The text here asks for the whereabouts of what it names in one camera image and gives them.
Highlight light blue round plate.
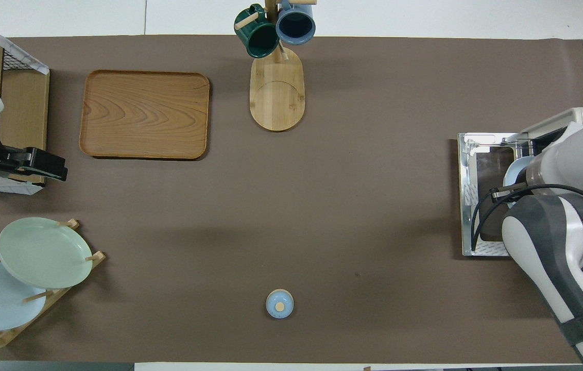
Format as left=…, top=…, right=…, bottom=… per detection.
left=502, top=156, right=535, bottom=208

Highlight blue mug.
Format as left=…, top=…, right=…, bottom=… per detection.
left=276, top=0, right=316, bottom=45

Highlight marble pattern sheet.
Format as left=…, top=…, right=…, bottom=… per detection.
left=0, top=12, right=50, bottom=76

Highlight wooden shelf unit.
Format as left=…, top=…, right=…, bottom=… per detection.
left=0, top=39, right=50, bottom=195

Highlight brown table mat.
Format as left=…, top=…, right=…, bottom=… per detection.
left=0, top=35, right=583, bottom=364

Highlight pale green plate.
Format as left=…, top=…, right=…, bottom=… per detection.
left=0, top=217, right=93, bottom=290

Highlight wooden serving tray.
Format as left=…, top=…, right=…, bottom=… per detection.
left=79, top=70, right=211, bottom=160

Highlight wooden mug tree stand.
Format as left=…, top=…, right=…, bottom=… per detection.
left=235, top=0, right=318, bottom=132

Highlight small blue lidded jar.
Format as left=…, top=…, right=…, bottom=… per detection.
left=265, top=289, right=295, bottom=319

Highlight beige toaster oven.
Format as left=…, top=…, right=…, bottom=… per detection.
left=457, top=107, right=583, bottom=299

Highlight dark green mug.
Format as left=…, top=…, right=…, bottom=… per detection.
left=234, top=4, right=280, bottom=59

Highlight wooden plate rack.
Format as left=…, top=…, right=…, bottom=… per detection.
left=0, top=219, right=106, bottom=354

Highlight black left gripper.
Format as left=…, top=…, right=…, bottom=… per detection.
left=1, top=146, right=68, bottom=182

